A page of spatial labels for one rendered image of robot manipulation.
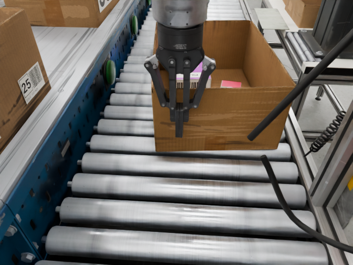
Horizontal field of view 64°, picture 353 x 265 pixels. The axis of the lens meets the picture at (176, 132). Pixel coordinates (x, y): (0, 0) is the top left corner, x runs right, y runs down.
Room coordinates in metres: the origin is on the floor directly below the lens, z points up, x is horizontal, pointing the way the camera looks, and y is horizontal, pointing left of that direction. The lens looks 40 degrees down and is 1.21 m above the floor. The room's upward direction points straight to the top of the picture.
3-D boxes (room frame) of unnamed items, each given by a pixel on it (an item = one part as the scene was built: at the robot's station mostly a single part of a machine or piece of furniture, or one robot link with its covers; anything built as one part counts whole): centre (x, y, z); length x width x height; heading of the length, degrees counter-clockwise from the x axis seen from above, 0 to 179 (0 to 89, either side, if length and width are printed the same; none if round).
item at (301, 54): (1.09, -0.48, 0.74); 0.28 x 0.02 x 0.02; 175
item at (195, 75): (0.76, -0.04, 0.79); 0.16 x 0.11 x 0.07; 2
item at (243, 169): (0.45, -0.03, 0.72); 0.52 x 0.05 x 0.05; 86
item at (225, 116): (0.67, -0.09, 0.83); 0.39 x 0.29 x 0.17; 2
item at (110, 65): (0.75, 0.19, 0.81); 0.07 x 0.01 x 0.07; 176
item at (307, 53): (1.08, -0.51, 0.74); 0.28 x 0.02 x 0.02; 175
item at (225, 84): (0.66, -0.15, 0.78); 0.10 x 0.06 x 0.05; 166
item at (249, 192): (0.38, -0.02, 0.72); 0.52 x 0.05 x 0.05; 86
